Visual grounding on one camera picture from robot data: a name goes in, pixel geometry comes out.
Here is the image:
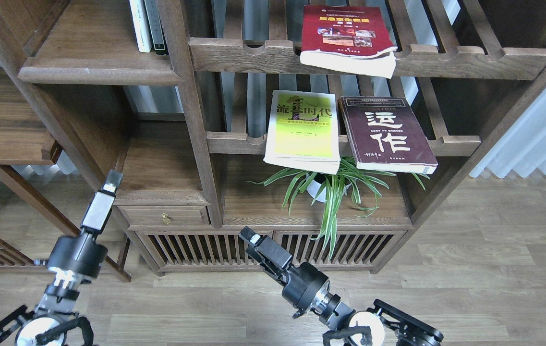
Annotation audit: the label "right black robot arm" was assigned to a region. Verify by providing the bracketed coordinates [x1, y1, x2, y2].
[239, 226, 444, 346]

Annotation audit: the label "maroon book white characters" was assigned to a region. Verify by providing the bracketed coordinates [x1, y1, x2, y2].
[339, 96, 438, 174]

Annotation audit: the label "yellow green book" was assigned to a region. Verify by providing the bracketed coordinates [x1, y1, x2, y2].
[264, 90, 340, 174]

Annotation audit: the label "dark green upright book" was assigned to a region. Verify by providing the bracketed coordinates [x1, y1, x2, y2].
[144, 0, 168, 55]

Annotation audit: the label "green spider plant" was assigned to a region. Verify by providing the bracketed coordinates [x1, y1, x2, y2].
[249, 156, 431, 260]

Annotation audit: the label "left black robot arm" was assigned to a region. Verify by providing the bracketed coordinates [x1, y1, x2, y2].
[0, 170, 123, 346]

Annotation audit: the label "dark wooden bookshelf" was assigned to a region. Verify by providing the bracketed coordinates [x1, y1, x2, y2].
[0, 0, 546, 275]

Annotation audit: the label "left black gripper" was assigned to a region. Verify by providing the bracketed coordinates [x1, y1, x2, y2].
[47, 170, 123, 283]

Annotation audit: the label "white upright book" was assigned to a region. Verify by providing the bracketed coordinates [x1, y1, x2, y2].
[129, 0, 152, 53]

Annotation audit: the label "red book on top shelf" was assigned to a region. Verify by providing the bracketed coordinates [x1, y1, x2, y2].
[300, 5, 397, 78]

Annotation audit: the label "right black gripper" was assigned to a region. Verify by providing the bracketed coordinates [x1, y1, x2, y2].
[239, 226, 329, 310]

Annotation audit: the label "white plant pot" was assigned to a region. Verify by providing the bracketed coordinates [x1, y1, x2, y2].
[306, 172, 351, 202]

